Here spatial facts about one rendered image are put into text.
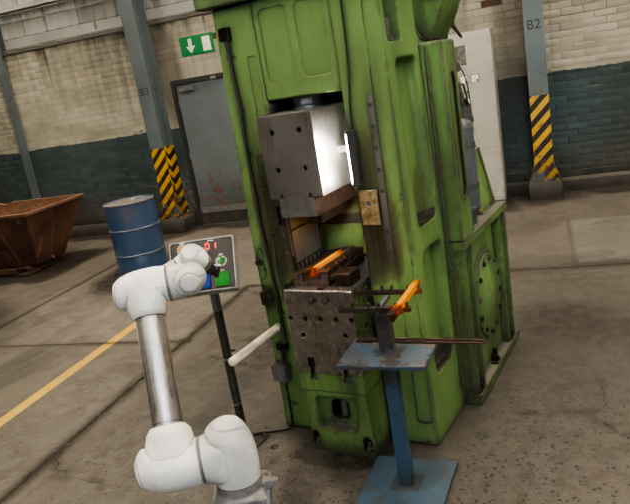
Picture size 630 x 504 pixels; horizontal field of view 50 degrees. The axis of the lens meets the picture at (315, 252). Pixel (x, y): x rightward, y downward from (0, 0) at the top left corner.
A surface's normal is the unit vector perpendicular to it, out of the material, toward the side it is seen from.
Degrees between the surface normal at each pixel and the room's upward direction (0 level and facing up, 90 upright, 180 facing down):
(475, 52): 90
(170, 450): 57
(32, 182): 90
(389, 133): 90
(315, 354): 90
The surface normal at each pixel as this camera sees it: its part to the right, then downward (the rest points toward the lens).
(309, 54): -0.47, 0.30
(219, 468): 0.11, 0.23
